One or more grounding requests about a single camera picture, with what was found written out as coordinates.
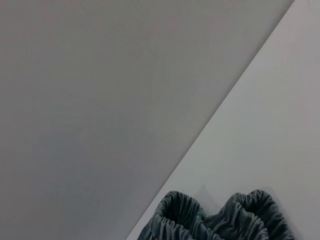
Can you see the blue denim shorts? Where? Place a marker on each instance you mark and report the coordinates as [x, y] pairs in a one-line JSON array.
[[225, 225]]

